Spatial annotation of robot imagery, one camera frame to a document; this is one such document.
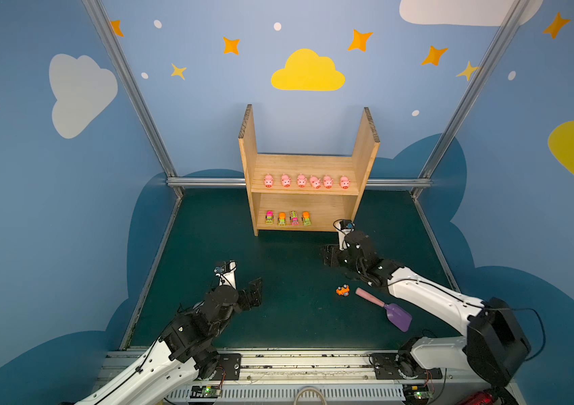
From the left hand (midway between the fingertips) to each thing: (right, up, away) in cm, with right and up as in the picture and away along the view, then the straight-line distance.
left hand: (255, 284), depth 75 cm
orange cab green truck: (+7, +20, +25) cm, 33 cm away
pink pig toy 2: (+23, +32, +9) cm, 41 cm away
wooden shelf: (+10, +29, +9) cm, 32 cm away
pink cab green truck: (+2, +20, +26) cm, 33 cm away
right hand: (+25, +10, +9) cm, 28 cm away
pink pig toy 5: (+9, +33, +9) cm, 35 cm away
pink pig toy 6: (+3, +33, +9) cm, 34 cm away
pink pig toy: (+29, +32, +9) cm, 44 cm away
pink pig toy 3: (+19, +32, +8) cm, 38 cm away
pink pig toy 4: (+14, +33, +8) cm, 37 cm away
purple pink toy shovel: (+47, -13, +8) cm, 50 cm away
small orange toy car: (+30, -6, +13) cm, 33 cm away
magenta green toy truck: (+12, +19, +26) cm, 35 cm away
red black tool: (+66, -28, -8) cm, 72 cm away
